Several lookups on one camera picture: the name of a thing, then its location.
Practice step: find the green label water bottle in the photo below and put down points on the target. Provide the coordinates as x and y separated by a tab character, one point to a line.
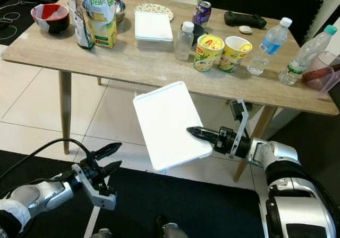
305	57

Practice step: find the light wooden table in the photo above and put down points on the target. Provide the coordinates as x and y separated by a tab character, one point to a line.
138	68

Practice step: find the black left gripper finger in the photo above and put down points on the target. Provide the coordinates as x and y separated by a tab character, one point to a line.
108	151
110	169

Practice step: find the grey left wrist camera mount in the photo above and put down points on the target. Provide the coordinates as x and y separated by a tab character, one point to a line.
103	201

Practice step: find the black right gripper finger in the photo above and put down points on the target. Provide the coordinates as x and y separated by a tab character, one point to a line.
204	134

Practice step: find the small white oval object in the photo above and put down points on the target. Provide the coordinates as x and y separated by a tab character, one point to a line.
245	29

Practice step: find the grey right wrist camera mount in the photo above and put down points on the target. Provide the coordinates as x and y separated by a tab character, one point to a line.
236	109

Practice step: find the purple drink can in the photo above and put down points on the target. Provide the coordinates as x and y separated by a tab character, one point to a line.
202	14

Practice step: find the blue label water bottle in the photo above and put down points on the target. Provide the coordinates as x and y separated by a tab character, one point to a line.
269	47

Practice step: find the dark printed snack pouch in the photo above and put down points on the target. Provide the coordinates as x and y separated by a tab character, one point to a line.
79	23

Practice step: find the small clear white-capped bottle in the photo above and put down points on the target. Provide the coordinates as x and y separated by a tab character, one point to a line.
184	44

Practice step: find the yellow instant noodle cup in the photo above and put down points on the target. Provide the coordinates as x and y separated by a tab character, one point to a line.
207	54
232	56

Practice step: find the large black foam mat panel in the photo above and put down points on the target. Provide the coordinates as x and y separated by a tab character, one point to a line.
260	1

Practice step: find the black mug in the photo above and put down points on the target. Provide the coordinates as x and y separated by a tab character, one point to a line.
198	33

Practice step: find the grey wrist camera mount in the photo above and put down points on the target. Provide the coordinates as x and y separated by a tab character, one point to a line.
236	109
103	201

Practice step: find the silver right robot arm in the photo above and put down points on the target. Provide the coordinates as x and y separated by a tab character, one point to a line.
297	206

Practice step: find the black game controller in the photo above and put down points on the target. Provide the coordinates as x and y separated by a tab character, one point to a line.
244	19

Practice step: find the steel bowl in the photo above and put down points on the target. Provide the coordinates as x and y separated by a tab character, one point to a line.
120	9

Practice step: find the red and black bowl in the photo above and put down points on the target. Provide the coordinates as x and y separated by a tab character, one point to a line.
50	20

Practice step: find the round patterned plate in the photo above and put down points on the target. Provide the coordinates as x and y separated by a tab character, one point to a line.
154	8

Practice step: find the black rack floor mat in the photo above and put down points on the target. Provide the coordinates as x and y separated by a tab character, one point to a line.
26	23

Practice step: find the pink plastic jug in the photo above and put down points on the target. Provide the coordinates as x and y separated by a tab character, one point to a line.
324	76

